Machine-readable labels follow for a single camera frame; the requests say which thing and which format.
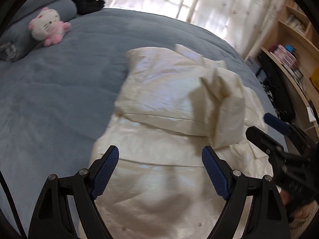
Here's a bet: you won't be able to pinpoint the white puffer down jacket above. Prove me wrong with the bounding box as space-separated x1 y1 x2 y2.
91 45 273 238

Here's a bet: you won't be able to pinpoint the person's right hand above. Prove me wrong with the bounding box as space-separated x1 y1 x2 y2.
280 189 318 229

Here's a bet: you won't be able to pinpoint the black white patterned cloth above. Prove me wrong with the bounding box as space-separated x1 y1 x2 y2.
262 79 296 122

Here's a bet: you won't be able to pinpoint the pink stacked boxes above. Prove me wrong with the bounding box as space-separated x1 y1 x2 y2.
270 44 298 70

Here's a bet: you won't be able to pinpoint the white cardboard box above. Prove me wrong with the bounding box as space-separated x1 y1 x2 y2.
245 56 261 74

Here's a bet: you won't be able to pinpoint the wooden bookshelf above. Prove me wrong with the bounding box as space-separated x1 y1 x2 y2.
252 0 318 141

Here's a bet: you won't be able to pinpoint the white floral curtains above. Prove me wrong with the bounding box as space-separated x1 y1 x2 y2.
104 0 286 58

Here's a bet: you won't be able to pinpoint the blue-grey bed cover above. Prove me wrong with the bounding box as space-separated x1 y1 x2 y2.
1 9 275 229

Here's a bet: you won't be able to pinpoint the lower blue-grey rolled pillow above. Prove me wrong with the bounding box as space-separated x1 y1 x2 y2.
1 0 77 62

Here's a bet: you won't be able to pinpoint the pink white cat plush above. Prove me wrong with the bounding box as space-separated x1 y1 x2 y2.
28 7 71 47

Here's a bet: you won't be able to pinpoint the black fluffy garment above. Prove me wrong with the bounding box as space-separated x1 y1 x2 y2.
71 0 105 15

